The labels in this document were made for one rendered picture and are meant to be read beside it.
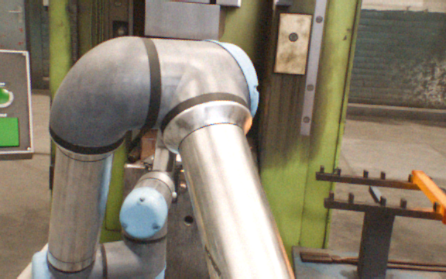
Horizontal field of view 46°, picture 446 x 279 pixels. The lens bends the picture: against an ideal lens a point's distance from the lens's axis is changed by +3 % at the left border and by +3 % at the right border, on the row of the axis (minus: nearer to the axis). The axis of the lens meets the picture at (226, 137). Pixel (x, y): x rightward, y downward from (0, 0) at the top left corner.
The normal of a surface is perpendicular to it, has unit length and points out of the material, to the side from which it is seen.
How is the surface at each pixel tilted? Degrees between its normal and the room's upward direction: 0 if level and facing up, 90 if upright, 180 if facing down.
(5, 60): 60
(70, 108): 90
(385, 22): 88
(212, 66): 42
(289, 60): 90
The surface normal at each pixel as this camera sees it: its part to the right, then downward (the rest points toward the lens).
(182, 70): 0.40, -0.16
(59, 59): -0.04, 0.24
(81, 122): -0.15, 0.48
